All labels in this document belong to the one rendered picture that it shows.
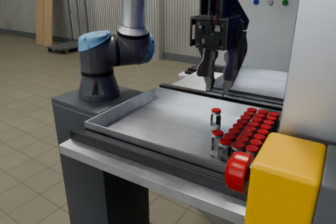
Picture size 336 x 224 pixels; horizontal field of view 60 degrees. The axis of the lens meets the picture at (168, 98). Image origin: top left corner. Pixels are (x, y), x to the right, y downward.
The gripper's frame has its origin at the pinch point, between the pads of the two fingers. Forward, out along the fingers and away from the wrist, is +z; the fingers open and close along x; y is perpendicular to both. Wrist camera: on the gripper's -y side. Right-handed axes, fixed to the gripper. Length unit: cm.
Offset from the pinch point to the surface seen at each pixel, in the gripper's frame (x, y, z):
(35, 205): -114, -21, 98
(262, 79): -0.9, -41.7, 10.1
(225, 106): -1.4, -8.4, 8.3
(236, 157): 13.4, 29.6, -3.0
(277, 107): 9.4, -15.0, 8.4
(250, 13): -17, -78, -8
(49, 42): -502, -335, 88
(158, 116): -14.4, 1.1, 10.1
